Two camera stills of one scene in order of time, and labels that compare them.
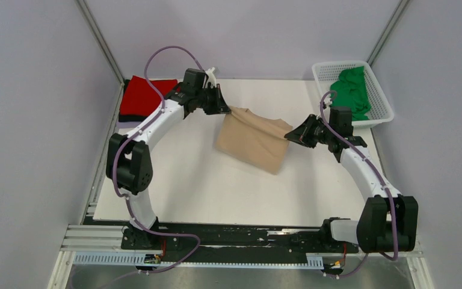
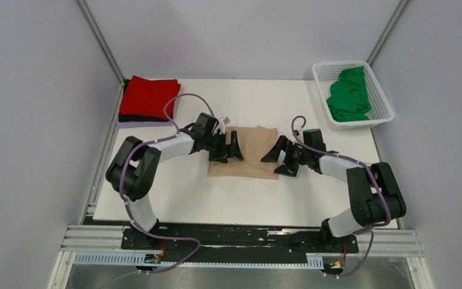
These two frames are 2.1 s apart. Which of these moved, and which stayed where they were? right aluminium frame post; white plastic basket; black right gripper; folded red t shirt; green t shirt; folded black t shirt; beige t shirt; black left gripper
Moved: black right gripper; beige t shirt; black left gripper
Stayed: folded black t shirt; green t shirt; white plastic basket; right aluminium frame post; folded red t shirt
